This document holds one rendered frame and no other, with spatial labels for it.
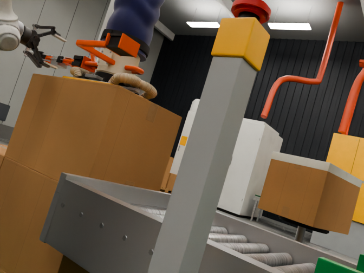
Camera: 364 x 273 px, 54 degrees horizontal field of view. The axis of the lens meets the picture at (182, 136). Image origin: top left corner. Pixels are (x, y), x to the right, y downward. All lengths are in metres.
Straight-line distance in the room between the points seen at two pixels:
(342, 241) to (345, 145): 2.03
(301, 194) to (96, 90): 1.48
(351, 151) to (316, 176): 6.16
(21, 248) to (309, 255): 1.06
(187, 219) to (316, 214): 1.78
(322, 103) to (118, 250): 11.65
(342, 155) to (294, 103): 4.50
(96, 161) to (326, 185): 1.50
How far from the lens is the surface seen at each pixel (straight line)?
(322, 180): 2.33
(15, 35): 1.45
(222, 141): 0.58
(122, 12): 1.65
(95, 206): 1.00
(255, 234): 1.43
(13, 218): 1.61
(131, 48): 1.27
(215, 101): 0.59
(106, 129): 1.29
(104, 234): 0.96
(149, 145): 1.45
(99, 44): 1.37
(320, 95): 12.48
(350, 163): 8.44
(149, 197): 1.39
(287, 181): 2.42
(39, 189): 1.50
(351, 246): 8.37
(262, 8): 0.65
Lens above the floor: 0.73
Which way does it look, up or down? 5 degrees up
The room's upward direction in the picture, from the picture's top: 17 degrees clockwise
